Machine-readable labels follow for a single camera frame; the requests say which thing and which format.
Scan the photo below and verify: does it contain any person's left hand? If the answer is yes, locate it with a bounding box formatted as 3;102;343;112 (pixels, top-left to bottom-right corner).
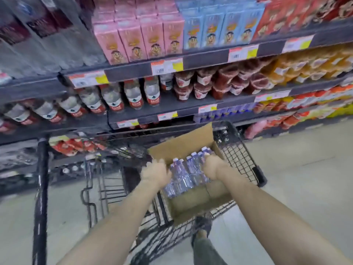
141;159;172;189

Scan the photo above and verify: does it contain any person's right hand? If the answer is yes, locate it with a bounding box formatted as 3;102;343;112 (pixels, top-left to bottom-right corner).
203;155;231;182

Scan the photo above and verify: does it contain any group of small water bottles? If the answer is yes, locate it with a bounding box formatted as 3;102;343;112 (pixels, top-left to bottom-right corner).
163;146;217;198

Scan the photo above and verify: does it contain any brown cardboard box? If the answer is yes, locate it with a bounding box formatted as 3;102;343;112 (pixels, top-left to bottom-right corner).
147;123;238;227

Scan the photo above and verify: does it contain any dark grey metal shelf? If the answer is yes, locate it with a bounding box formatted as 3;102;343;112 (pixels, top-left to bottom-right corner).
0;16;353;196

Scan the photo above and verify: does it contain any person's left forearm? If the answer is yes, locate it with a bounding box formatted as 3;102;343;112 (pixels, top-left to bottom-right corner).
56;179;166;265

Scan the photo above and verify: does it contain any person's right forearm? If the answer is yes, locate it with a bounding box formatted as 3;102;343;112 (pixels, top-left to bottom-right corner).
218;173;353;265

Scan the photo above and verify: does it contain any person's dark right sandal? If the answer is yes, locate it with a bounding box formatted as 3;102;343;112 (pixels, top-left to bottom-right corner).
192;215;213;243

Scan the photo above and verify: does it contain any white yellow price tag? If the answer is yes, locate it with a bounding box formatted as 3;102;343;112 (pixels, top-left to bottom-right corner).
68;70;110;89
228;44;260;64
281;34;315;54
117;118;140;129
198;104;218;114
254;92;274;103
150;58;184;76
157;110;179;122
273;90;292;100

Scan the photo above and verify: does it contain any row of red label bottles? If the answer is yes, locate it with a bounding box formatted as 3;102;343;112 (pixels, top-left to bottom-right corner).
0;75;175;134

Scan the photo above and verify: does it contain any group of dark red jars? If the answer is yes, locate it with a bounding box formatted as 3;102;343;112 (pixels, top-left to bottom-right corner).
173;58;277;103

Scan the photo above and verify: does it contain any group of dark capped bottles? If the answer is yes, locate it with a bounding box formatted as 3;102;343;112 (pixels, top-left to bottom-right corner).
0;147;93;192

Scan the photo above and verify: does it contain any group of red packaged bottles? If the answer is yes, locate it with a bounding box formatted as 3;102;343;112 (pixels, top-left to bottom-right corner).
49;136;108;158

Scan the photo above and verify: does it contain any stack of pink drink cartons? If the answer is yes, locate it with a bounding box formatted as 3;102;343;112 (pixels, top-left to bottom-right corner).
92;0;185;66

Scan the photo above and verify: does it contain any stack of blue drink cartons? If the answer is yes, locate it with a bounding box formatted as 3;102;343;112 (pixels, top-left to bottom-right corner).
176;0;266;50

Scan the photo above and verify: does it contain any group of maroon label bottles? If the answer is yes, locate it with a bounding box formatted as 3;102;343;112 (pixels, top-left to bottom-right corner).
0;0;108;79

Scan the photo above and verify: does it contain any stack of red drink cartons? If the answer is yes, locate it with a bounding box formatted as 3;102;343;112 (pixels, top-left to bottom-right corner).
251;0;353;42

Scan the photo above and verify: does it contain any black wire shopping cart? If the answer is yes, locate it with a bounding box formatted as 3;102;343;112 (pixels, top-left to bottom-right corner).
32;120;268;265

